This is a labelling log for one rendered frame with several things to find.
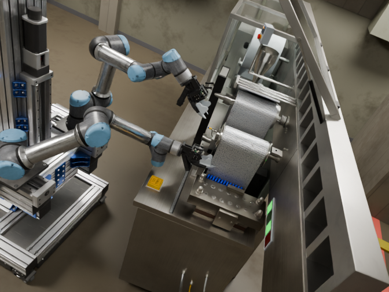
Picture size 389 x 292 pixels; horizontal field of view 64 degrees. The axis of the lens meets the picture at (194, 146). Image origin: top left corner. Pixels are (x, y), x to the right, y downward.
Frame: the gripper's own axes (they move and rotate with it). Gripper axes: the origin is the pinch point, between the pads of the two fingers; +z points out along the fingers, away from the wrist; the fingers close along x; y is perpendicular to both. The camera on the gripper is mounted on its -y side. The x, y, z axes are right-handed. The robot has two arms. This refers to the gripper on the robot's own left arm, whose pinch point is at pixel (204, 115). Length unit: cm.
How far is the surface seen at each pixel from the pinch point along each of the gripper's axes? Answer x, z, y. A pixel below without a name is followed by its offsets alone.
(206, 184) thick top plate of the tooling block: -14.5, 30.7, -13.9
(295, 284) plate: -78, 30, 36
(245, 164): -5.7, 32.1, 7.2
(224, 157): -5.9, 24.1, -0.4
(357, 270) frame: -87, 15, 56
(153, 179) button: -16.4, 16.3, -39.2
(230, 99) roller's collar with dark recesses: 22.6, 6.4, 7.1
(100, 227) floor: 2, 50, -132
